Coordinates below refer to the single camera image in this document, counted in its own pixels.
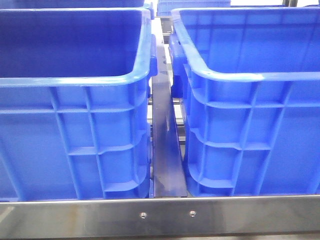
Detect large blue plastic crate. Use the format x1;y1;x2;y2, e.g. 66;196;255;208
0;7;158;202

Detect metal shelf rack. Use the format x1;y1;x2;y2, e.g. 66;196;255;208
0;0;320;237

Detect blue crate at right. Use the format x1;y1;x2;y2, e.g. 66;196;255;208
169;6;320;197

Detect distant low blue crate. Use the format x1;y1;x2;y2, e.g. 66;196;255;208
156;0;231;17

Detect blue crate behind left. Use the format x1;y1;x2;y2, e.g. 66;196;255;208
0;0;153;10

